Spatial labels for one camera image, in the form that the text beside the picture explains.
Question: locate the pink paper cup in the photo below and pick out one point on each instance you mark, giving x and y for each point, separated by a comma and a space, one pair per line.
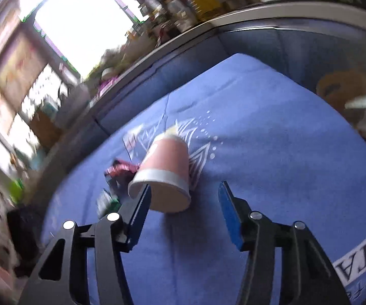
165, 169

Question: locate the green white snack wrapper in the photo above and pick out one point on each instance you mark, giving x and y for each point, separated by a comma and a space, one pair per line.
107, 203

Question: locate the blue patterned tablecloth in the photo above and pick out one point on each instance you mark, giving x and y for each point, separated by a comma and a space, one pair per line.
280, 147

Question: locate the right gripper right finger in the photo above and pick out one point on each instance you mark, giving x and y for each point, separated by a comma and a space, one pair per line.
307, 277

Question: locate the red foil wrapper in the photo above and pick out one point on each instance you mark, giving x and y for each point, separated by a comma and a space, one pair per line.
121, 172

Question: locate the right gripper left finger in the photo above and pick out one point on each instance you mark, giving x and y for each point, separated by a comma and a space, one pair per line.
60, 276

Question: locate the round wooden trash bin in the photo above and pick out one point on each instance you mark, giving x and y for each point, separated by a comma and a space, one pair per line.
345, 91

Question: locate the yellow cooking oil bottle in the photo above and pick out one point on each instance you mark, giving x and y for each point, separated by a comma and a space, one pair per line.
206, 10

